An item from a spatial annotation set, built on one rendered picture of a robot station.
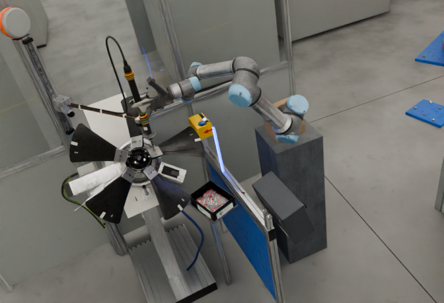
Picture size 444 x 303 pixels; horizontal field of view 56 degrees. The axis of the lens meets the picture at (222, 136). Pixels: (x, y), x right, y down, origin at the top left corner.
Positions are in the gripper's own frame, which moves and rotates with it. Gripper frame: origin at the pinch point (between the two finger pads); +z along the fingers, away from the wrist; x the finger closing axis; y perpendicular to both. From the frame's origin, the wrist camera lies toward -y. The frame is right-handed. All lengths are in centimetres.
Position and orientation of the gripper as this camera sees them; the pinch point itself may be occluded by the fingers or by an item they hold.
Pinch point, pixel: (132, 103)
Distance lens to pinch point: 212.3
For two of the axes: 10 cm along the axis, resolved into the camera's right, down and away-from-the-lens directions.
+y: 1.6, 8.0, 5.8
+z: -8.9, 3.7, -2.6
